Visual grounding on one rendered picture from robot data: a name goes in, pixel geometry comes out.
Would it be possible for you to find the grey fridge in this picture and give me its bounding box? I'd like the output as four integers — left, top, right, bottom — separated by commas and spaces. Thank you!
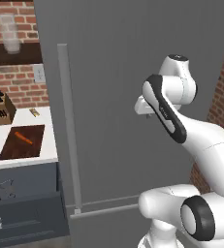
33, 0, 224, 248

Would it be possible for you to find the dark wooden cutting board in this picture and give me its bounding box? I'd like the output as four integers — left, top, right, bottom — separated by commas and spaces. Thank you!
0, 124, 46, 162

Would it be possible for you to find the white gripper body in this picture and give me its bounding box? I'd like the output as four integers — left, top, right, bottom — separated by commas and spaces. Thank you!
134, 96, 156, 118

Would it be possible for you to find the grey horizontal fridge handle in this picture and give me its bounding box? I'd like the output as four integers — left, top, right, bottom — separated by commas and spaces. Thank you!
69, 202, 141, 221

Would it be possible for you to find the wooden knife block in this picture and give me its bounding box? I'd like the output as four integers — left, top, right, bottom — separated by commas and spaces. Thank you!
0, 82, 17, 127

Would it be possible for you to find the orange carrot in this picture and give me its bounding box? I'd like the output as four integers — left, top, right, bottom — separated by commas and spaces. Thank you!
14, 131, 34, 146

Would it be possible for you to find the dark wooden shelf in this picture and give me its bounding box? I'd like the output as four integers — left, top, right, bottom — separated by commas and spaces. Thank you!
0, 42, 44, 67

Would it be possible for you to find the grey vertical fridge handle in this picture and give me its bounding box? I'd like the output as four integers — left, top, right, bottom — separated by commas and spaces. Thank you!
56, 43, 83, 214

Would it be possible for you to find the clear glass jar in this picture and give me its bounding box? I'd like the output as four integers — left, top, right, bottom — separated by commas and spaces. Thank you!
0, 14, 22, 55

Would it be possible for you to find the white wall outlet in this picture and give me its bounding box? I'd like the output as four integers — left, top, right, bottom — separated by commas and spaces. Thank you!
33, 63, 47, 84

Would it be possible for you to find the small yellow-brown block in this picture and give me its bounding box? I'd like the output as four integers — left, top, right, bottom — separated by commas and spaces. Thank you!
28, 108, 41, 118

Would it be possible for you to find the dark blue open drawer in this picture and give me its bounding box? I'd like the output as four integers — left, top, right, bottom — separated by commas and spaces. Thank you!
0, 162, 71, 248

